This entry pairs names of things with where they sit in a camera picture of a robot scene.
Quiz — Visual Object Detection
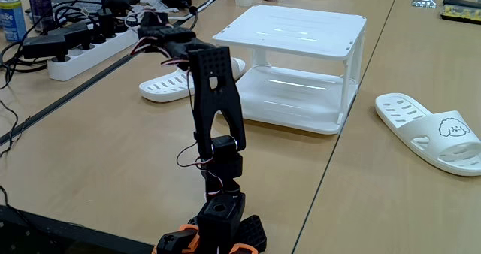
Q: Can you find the black cable with ferrite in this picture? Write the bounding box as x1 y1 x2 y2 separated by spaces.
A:
187 5 199 32

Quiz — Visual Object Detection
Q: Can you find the black tangled cable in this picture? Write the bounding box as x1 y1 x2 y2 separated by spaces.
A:
0 39 50 92

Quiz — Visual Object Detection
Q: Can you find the black power plug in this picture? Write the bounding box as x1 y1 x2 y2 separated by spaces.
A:
96 8 116 40

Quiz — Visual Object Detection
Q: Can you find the white power cable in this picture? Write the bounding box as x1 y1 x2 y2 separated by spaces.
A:
165 0 226 24

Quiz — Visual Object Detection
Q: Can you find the white plastic shoe rack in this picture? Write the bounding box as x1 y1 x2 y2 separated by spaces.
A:
212 4 368 136

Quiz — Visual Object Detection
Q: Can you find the tall purple can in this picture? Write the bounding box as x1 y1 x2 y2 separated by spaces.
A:
27 0 56 34

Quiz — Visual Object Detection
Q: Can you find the thin black cable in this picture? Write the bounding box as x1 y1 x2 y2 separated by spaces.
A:
0 99 32 159

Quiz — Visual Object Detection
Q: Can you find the black and yellow box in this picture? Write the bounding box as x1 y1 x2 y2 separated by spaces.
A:
440 0 481 25

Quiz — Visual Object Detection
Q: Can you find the white power strip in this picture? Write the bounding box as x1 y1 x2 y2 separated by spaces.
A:
47 26 141 82

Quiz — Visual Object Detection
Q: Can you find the white printed bracket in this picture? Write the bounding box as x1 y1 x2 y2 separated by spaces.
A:
139 0 180 15

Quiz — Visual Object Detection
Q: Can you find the white slipper with dog print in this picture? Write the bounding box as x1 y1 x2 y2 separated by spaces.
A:
138 56 247 104
374 92 481 177

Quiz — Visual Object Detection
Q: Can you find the blue drink can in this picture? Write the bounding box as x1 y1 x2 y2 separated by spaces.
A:
0 0 28 43

